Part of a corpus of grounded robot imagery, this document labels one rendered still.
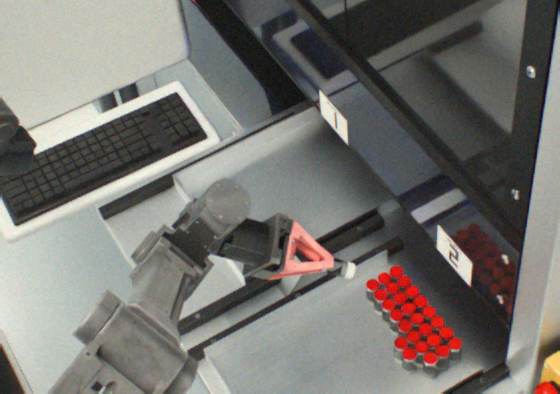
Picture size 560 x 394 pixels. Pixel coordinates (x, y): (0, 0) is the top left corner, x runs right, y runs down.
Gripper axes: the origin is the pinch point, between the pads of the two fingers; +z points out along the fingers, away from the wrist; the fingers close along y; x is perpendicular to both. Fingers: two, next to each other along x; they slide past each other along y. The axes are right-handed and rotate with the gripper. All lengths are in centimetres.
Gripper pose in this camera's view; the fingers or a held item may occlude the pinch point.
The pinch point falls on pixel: (324, 262)
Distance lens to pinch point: 144.5
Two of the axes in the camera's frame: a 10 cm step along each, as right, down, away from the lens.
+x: 1.7, -9.3, 3.3
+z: 9.1, 2.7, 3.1
